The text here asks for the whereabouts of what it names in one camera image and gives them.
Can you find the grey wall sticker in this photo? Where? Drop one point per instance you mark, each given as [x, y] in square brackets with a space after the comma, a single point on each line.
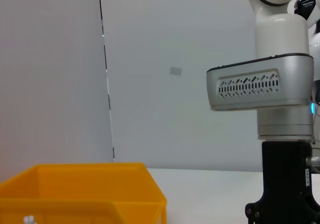
[176, 71]

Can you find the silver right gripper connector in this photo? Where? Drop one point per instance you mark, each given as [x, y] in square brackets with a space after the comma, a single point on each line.
[313, 161]

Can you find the yellow plastic bin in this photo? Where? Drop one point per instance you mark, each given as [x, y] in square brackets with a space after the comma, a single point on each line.
[87, 191]

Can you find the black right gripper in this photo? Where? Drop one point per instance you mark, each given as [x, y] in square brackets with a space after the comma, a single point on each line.
[285, 184]

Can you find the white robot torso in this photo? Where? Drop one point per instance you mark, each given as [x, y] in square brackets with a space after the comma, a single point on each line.
[316, 47]

